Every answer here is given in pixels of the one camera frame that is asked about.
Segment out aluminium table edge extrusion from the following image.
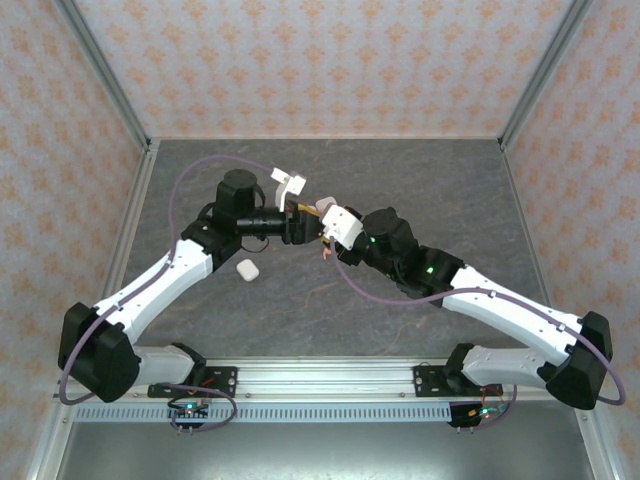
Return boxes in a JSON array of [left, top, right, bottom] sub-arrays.
[[498, 139, 571, 362], [78, 139, 161, 362]]

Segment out small circuit board with LEDs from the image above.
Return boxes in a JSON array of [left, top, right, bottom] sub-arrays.
[[448, 402, 507, 431], [167, 397, 211, 434]]

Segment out grey metal plate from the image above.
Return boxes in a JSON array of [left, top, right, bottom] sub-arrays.
[[59, 422, 599, 480]]

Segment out long aluminium mounting rail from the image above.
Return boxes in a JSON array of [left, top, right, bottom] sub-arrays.
[[52, 356, 600, 402]]

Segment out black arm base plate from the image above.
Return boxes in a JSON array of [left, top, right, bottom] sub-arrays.
[[148, 366, 240, 400], [412, 364, 502, 400]]

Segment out grey slotted cable tray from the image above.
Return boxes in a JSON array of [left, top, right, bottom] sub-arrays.
[[74, 403, 454, 425]]

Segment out aluminium frame post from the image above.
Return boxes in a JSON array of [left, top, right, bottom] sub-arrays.
[[497, 0, 597, 151], [24, 402, 76, 480], [53, 0, 154, 151], [572, 399, 621, 480]]

